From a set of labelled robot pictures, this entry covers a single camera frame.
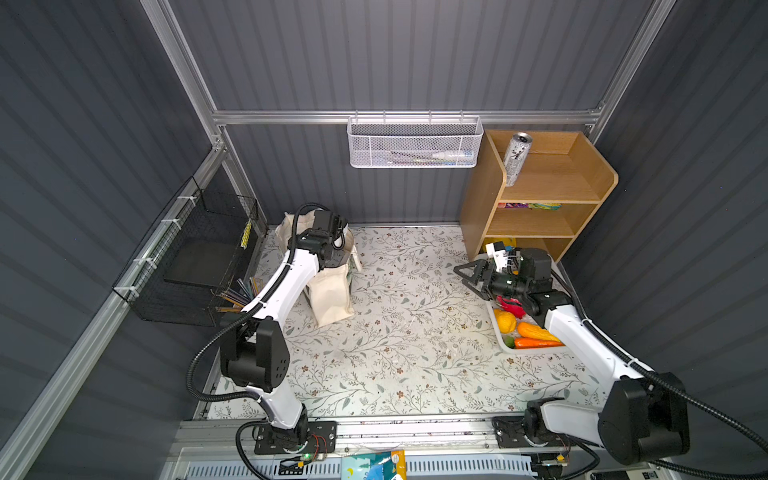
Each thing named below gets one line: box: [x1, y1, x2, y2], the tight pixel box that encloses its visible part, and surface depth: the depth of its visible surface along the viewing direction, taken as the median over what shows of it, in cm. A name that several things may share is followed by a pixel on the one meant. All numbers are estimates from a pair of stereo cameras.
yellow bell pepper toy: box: [494, 309, 517, 334], surface depth 89 cm
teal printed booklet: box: [341, 450, 407, 480], surface depth 71 cm
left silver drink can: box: [504, 132, 533, 187], surface depth 80 cm
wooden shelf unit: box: [460, 130, 619, 263], surface depth 96 cm
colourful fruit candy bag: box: [498, 202, 563, 211], surface depth 104 cm
